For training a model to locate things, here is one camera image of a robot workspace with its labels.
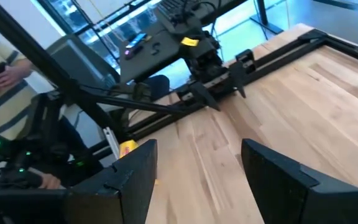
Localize person's hand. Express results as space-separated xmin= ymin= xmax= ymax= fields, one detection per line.
xmin=37 ymin=173 xmax=62 ymax=190
xmin=0 ymin=63 xmax=34 ymax=88

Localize black aluminium rig frame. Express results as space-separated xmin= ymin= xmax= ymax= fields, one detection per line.
xmin=0 ymin=0 xmax=358 ymax=162

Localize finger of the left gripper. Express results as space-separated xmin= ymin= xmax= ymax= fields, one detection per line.
xmin=190 ymin=82 xmax=222 ymax=112
xmin=229 ymin=61 xmax=248 ymax=99

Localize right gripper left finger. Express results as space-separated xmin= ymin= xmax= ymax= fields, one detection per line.
xmin=0 ymin=139 xmax=158 ymax=224

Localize silver aluminium bracket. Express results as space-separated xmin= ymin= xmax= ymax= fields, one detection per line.
xmin=102 ymin=126 xmax=121 ymax=160

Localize yellow tape piece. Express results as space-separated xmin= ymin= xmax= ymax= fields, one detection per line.
xmin=180 ymin=36 xmax=200 ymax=47

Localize blue handheld device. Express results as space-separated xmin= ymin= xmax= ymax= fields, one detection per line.
xmin=124 ymin=32 xmax=149 ymax=50

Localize person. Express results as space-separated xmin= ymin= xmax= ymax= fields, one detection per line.
xmin=0 ymin=33 xmax=43 ymax=141

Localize yellow Corn Pops cereal box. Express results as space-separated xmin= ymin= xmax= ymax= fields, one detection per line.
xmin=118 ymin=139 xmax=140 ymax=159

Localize black keyboard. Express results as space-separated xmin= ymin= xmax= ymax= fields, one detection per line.
xmin=157 ymin=0 xmax=204 ymax=24

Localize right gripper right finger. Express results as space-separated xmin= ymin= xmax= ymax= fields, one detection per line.
xmin=241 ymin=138 xmax=358 ymax=224

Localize large black-framed window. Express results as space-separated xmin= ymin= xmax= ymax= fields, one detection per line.
xmin=35 ymin=0 xmax=260 ymax=63

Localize dark blue stool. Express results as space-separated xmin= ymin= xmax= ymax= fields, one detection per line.
xmin=141 ymin=74 xmax=171 ymax=100

